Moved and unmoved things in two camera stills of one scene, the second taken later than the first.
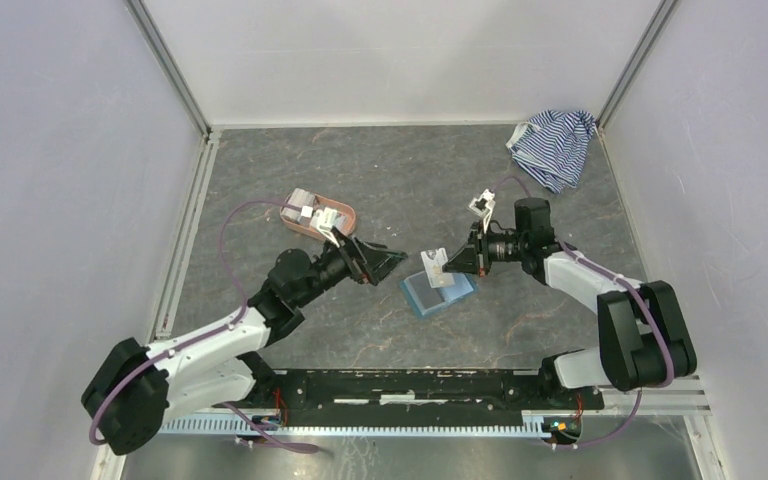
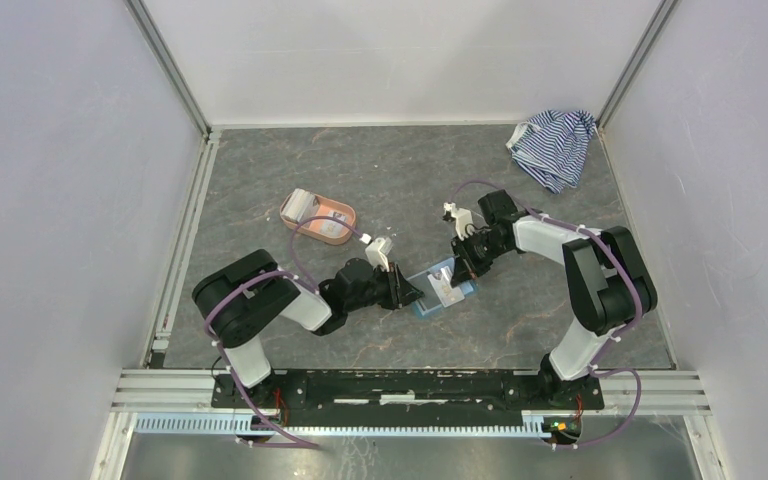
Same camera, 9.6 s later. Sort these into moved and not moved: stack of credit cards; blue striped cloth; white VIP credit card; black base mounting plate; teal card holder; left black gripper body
Moved: left black gripper body; white VIP credit card
Not moved: stack of credit cards; blue striped cloth; black base mounting plate; teal card holder
